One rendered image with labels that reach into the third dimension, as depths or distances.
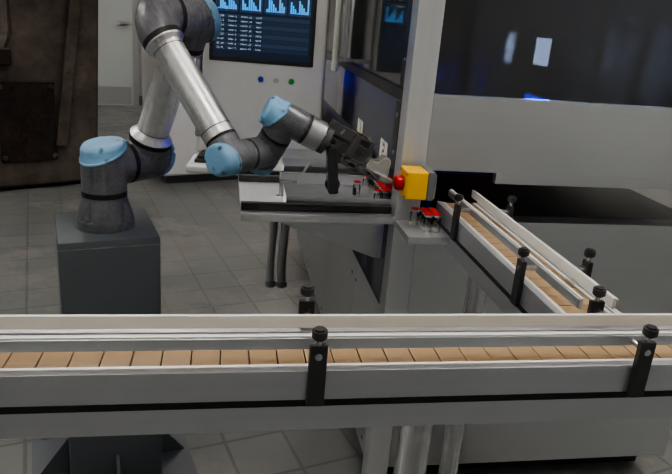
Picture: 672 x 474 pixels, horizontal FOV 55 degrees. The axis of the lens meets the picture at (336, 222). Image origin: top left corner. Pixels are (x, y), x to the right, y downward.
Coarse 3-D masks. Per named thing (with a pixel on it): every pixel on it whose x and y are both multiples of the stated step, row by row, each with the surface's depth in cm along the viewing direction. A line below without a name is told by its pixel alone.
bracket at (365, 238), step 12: (300, 228) 177; (312, 228) 177; (324, 228) 178; (336, 228) 178; (348, 228) 179; (360, 228) 180; (372, 228) 180; (336, 240) 180; (348, 240) 180; (360, 240) 181; (372, 240) 181; (360, 252) 182; (372, 252) 183
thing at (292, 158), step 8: (288, 152) 227; (296, 152) 227; (304, 152) 228; (312, 152) 228; (280, 160) 214; (288, 160) 224; (296, 160) 224; (304, 160) 225; (312, 160) 226; (320, 160) 227; (288, 168) 202; (296, 168) 203; (312, 168) 203; (320, 168) 204; (344, 168) 205
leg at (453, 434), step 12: (468, 276) 157; (468, 288) 157; (480, 288) 155; (468, 300) 157; (480, 300) 156; (468, 312) 158; (480, 312) 157; (444, 432) 171; (456, 432) 168; (444, 444) 171; (456, 444) 169; (444, 456) 171; (456, 456) 170; (444, 468) 172; (456, 468) 172
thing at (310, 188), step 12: (300, 180) 195; (312, 180) 196; (324, 180) 196; (348, 180) 198; (360, 180) 198; (288, 192) 185; (300, 192) 186; (312, 192) 187; (324, 192) 188; (348, 192) 190; (360, 192) 191; (372, 204) 174; (384, 204) 174
